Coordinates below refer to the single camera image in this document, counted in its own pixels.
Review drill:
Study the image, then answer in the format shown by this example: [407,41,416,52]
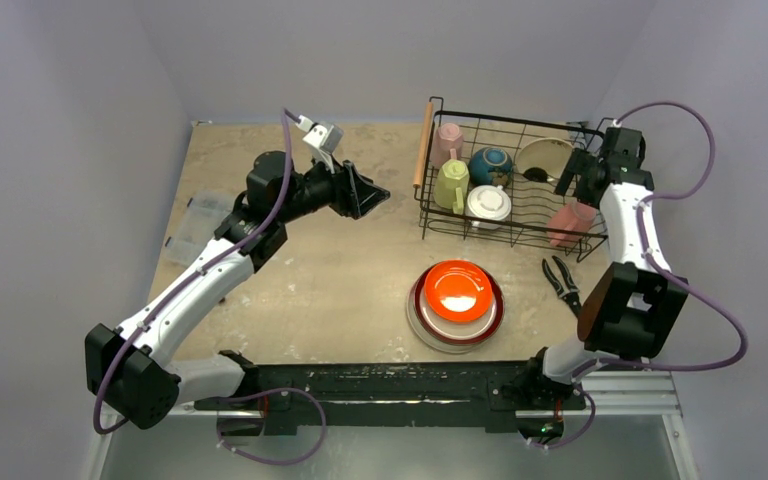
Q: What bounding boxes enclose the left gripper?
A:
[276,148,388,224]

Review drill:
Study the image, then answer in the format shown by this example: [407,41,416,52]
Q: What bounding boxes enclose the cream painted plate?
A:
[514,137,574,183]

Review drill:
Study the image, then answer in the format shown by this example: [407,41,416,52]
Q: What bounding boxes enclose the salmon pink mug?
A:
[547,201,599,247]

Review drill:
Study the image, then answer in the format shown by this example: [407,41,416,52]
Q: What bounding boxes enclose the dark blue bowl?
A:
[468,147,513,187]

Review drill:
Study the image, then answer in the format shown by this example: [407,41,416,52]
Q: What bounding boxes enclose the green faceted mug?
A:
[432,159,470,215]

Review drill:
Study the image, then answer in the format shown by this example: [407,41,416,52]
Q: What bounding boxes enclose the white handled cup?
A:
[465,185,512,230]

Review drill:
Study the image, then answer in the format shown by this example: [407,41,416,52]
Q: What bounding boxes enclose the light pink faceted mug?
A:
[429,122,464,169]

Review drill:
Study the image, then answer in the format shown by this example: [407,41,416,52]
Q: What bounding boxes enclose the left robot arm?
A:
[85,151,390,435]

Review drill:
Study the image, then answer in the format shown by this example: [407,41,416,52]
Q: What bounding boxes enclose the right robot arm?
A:
[521,126,688,407]

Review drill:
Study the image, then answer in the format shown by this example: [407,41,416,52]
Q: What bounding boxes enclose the black pliers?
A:
[541,255,582,316]

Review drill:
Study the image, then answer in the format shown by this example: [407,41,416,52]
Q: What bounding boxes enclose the orange small plate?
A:
[423,259,494,324]

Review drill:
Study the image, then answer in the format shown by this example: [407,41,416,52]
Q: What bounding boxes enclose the large white bottom plate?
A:
[406,288,505,354]

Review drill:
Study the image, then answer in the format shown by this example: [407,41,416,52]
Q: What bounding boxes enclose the clear plastic organizer box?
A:
[163,190,235,267]

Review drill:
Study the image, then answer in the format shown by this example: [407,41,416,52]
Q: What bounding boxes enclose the red rimmed plate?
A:
[406,260,505,353]

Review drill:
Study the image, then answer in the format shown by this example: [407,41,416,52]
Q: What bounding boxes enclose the black wire dish rack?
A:
[414,96,608,262]

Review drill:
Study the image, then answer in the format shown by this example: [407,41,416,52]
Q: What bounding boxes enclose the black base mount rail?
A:
[194,360,586,438]

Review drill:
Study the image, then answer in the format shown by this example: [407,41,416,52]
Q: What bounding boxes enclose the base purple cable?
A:
[215,387,329,468]

